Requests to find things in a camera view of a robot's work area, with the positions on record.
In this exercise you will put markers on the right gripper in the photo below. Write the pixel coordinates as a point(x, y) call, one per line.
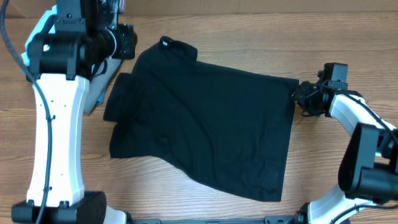
point(303, 88)

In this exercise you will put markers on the black t-shirt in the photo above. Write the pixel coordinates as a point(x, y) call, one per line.
point(225, 128)

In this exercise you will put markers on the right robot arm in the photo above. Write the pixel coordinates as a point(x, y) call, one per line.
point(367, 177)

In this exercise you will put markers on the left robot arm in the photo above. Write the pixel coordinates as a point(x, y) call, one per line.
point(72, 51)

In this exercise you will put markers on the grey folded shirt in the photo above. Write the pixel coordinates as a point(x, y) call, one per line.
point(100, 78)

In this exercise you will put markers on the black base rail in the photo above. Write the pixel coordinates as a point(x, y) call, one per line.
point(265, 220)

